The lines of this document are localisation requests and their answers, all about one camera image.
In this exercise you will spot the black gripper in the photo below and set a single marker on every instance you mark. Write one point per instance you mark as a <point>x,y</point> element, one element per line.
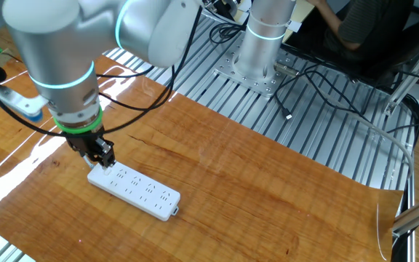
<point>82,145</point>

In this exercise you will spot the white power strip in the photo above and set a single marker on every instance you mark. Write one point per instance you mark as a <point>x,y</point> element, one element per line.
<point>136,189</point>

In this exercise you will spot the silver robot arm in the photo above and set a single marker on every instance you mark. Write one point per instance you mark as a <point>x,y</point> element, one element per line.
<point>60,47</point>

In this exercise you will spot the person bare forearm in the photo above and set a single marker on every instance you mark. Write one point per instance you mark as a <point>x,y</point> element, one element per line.
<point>335,25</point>

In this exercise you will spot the wood grain table mat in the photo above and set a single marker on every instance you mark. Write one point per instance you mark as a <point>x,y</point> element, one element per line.
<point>249,200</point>

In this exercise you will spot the black metal device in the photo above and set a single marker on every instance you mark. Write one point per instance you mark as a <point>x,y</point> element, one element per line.
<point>220,9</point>

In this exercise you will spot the person in dark shirt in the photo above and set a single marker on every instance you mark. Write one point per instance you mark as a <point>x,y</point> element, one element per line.
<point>373,25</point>

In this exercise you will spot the person in dark clothes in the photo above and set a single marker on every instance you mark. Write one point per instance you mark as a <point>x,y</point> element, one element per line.
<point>409,47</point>

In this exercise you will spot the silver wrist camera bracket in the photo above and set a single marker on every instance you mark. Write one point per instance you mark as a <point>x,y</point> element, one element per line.
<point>16,102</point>

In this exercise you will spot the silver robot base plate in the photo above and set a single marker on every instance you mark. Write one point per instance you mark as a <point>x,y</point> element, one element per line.
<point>257,85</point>

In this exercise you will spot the slanted aluminium profile post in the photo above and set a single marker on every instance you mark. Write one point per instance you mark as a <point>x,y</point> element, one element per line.
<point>409,78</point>

